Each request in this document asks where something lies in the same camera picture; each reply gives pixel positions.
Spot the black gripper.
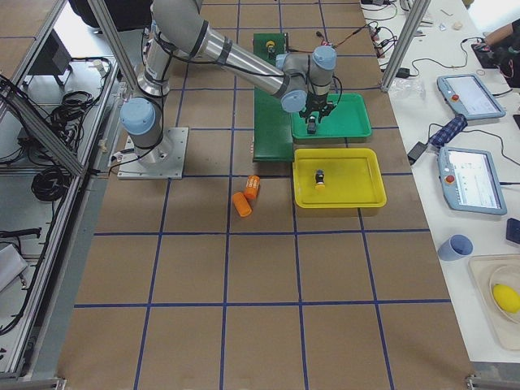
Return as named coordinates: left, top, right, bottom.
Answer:
left=299, top=93, right=337, bottom=123

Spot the green push button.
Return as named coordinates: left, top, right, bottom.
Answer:
left=306, top=115, right=317, bottom=135

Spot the yellow mushroom push button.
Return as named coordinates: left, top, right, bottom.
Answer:
left=314, top=169, right=326, bottom=190

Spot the orange cylinder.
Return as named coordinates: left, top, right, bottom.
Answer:
left=232, top=192, right=252, bottom=218
left=243, top=175, right=260, bottom=200

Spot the green plastic tray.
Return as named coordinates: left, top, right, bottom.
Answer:
left=292, top=93, right=372, bottom=140

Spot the green conveyor belt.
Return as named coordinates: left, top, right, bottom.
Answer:
left=253, top=32, right=294, bottom=163

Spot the yellow plastic tray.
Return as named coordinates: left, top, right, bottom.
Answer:
left=292, top=148, right=387, bottom=209

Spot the black power adapter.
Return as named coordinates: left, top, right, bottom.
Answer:
left=407, top=141, right=428, bottom=166

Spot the blue checkered umbrella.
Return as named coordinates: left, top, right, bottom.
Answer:
left=429, top=114, right=468, bottom=149

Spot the teach pendant far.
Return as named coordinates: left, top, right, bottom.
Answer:
left=436, top=74, right=505, bottom=121

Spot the teach pendant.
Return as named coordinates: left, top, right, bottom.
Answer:
left=436, top=74, right=505, bottom=121
left=437, top=146, right=507, bottom=215

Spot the teach pendant near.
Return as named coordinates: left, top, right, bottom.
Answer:
left=437, top=146, right=507, bottom=215

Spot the blue plastic cup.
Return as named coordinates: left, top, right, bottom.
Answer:
left=437, top=234, right=474, bottom=262

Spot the beige tray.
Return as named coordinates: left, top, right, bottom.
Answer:
left=468, top=254, right=519, bottom=352

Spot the yellow lemon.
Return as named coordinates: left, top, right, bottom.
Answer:
left=492, top=284, right=519, bottom=314

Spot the red black power cable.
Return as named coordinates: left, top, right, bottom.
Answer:
left=288, top=24, right=373, bottom=54

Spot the aluminium frame post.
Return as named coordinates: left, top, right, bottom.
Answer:
left=380, top=0, right=431, bottom=93

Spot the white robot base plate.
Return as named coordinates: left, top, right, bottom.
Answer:
left=117, top=127, right=189, bottom=180

